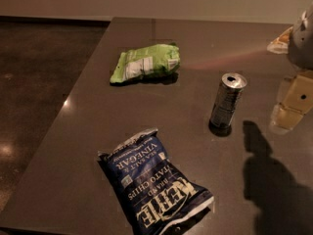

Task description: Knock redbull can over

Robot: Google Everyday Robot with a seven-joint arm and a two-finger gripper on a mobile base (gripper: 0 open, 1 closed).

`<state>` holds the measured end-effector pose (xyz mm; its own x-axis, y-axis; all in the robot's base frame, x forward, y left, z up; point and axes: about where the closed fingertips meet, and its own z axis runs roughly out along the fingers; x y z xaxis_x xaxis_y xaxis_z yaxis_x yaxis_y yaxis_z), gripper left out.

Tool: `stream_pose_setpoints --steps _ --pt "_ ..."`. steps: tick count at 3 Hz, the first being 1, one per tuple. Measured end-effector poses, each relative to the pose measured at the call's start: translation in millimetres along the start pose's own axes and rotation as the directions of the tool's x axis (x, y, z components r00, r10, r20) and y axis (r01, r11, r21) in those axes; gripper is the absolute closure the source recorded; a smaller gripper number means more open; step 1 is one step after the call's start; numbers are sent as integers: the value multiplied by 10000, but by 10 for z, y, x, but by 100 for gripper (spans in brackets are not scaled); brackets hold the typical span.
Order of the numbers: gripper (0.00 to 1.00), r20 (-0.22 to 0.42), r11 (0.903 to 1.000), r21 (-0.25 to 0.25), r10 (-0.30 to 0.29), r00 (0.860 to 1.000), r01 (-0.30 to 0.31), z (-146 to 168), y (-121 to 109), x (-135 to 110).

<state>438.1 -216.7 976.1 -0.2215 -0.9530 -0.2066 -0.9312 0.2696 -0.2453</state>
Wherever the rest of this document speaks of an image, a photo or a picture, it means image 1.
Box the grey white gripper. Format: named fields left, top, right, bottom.
left=267, top=4, right=313, bottom=134

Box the silver redbull can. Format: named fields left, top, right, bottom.
left=209, top=72, right=247, bottom=129

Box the green chip bag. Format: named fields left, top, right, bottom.
left=110, top=44, right=180, bottom=84

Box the blue kettle chips bag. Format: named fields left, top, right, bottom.
left=98, top=127, right=214, bottom=235

